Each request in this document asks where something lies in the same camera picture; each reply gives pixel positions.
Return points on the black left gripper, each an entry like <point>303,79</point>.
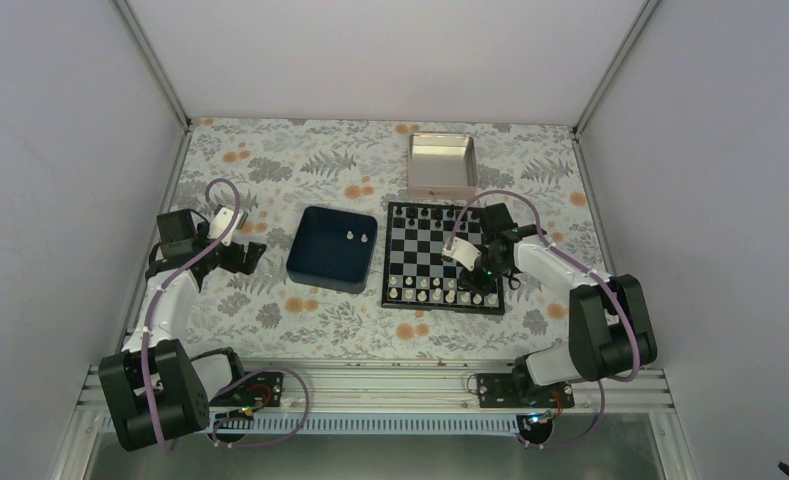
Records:
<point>249,261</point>

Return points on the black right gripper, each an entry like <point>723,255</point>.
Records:
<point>483,288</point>

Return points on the dark blue piece tray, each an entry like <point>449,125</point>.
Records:
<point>321,255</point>

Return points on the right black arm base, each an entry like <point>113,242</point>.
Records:
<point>514,390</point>

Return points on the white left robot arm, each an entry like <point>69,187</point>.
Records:
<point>155,392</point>

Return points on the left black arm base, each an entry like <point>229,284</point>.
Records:
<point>243,402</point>

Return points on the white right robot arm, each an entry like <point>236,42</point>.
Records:
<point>610,333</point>

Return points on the black white chess board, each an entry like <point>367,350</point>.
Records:
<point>415,274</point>

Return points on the silver metal tin box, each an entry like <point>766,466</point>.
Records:
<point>441,166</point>

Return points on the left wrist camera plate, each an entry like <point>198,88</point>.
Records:
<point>225,222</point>

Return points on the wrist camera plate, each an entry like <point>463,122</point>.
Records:
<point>225,222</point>
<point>462,252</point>

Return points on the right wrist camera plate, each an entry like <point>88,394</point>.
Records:
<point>462,252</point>

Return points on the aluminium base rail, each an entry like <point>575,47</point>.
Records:
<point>420,397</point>

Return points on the aluminium frame post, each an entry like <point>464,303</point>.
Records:
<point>637,28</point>
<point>150,56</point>

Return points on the right aluminium frame post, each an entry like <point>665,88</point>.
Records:
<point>637,28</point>

